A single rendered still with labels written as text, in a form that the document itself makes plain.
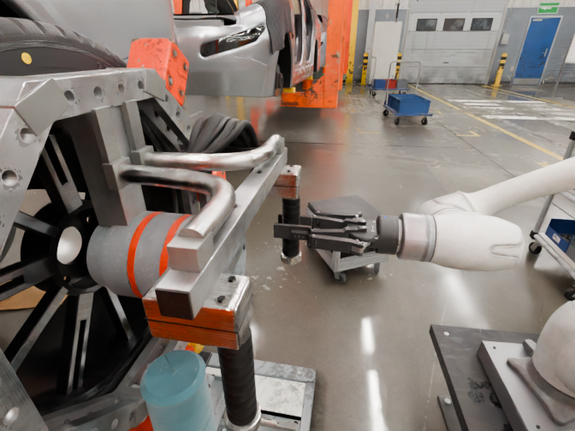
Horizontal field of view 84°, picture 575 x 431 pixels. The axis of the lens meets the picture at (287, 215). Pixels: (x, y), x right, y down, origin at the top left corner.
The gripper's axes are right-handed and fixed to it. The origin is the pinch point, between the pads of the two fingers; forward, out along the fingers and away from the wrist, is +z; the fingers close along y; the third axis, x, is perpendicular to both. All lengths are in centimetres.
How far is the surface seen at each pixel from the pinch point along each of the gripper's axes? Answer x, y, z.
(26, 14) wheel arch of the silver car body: 38, 10, 57
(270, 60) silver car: 23, 255, 63
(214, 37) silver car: 41, 223, 101
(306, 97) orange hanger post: -20, 346, 41
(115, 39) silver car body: 34, 36, 57
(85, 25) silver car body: 37, 26, 57
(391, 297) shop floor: -83, 80, -39
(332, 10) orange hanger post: 68, 346, 16
